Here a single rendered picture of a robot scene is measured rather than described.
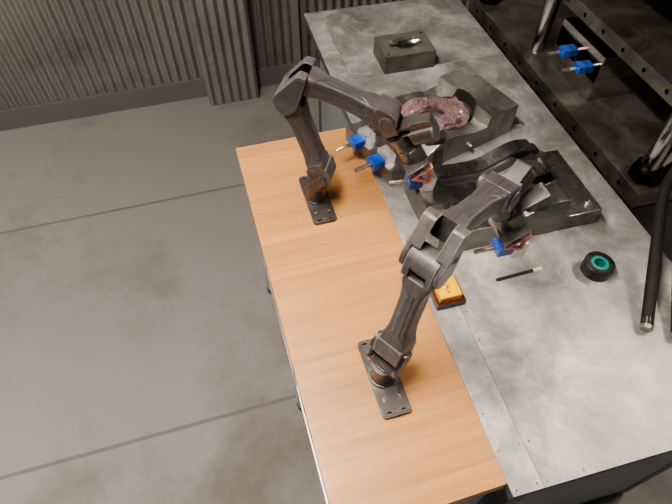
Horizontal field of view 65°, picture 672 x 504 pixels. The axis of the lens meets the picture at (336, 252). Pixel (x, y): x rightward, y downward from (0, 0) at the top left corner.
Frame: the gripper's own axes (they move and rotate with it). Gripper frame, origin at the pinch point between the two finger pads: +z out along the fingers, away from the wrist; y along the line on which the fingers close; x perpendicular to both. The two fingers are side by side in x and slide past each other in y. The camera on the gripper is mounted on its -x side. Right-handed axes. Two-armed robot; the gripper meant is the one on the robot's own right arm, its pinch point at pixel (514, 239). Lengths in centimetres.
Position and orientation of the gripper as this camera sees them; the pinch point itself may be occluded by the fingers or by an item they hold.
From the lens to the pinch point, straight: 137.8
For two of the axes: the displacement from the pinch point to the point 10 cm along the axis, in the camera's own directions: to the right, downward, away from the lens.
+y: -2.6, -7.7, 5.9
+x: -8.5, 4.7, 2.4
